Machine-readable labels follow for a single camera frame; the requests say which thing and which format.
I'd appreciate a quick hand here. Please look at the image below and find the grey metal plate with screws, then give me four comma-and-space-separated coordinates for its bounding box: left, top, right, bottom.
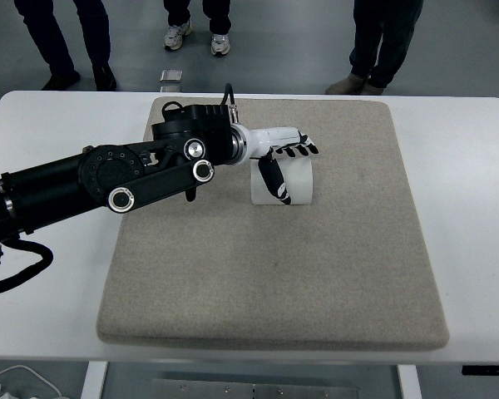
151, 377, 358, 399

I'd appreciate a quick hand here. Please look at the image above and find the grey-brown felt mat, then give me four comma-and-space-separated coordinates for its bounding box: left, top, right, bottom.
96, 96, 450, 353

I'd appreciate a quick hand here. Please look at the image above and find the person with black shoes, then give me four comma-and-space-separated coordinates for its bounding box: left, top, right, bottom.
14, 0, 118, 91

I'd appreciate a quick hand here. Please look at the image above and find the person with white sneakers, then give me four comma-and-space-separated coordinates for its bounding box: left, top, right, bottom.
162, 0, 233, 58

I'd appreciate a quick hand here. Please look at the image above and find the black table control panel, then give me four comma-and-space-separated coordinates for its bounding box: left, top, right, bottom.
461, 365, 499, 377

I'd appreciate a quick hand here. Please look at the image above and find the white cup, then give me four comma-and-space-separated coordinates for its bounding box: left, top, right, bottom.
250, 153, 315, 207

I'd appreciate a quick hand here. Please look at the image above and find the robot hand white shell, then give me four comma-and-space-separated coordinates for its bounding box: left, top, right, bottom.
241, 126, 320, 206

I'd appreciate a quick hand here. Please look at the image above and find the person with tan boots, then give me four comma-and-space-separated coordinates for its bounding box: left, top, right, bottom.
324, 0, 425, 96

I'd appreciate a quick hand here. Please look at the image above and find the white cable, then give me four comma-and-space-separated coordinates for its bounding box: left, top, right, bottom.
0, 364, 63, 399

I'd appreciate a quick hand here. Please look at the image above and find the white table leg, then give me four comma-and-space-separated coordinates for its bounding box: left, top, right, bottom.
397, 364, 421, 399
81, 361, 109, 399

